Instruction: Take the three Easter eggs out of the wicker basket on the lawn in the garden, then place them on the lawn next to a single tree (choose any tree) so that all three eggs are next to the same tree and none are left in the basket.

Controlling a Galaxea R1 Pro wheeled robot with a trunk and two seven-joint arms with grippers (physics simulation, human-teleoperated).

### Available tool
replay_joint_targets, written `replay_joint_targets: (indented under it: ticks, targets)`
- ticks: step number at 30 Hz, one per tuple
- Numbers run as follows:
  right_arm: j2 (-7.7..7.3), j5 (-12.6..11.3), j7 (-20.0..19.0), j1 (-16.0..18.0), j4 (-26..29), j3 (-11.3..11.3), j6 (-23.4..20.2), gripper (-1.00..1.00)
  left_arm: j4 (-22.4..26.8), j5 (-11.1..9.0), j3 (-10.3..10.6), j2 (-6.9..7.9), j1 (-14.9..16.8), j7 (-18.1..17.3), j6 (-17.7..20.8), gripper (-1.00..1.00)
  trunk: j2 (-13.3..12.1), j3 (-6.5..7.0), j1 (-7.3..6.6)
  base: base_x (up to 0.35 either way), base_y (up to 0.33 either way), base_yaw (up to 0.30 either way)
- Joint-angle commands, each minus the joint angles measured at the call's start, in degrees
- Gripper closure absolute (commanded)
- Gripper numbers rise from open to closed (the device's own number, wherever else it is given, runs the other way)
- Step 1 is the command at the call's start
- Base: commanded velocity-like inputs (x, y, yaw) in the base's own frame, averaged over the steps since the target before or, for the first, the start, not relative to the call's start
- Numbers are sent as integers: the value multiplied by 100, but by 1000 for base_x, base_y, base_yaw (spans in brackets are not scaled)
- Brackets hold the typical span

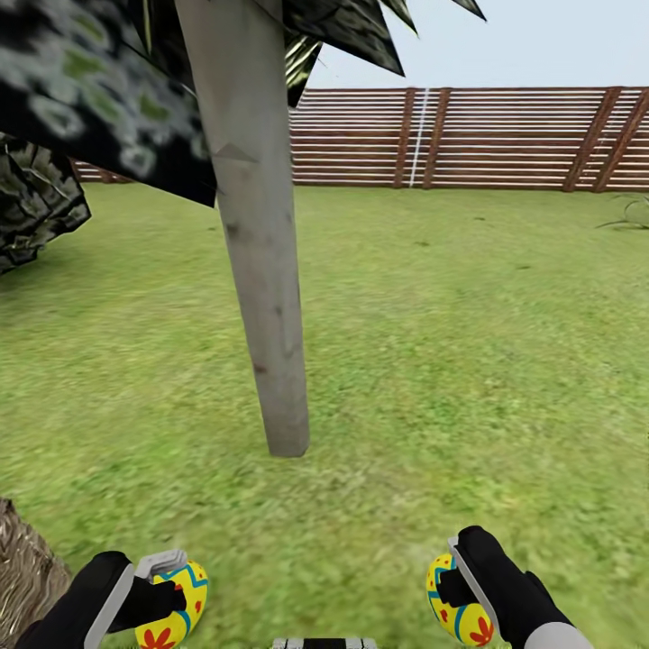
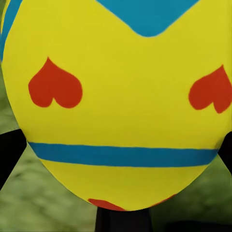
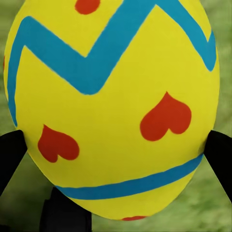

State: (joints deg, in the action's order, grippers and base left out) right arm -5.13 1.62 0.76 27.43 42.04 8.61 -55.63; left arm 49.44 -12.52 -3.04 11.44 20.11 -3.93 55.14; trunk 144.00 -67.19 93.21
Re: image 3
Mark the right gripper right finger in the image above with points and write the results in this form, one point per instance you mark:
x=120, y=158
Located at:
x=218, y=152

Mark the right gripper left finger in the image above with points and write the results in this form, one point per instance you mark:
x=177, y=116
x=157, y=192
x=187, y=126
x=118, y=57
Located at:
x=12, y=150

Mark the easter egg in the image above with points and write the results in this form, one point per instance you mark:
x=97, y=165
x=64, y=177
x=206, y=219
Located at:
x=115, y=98

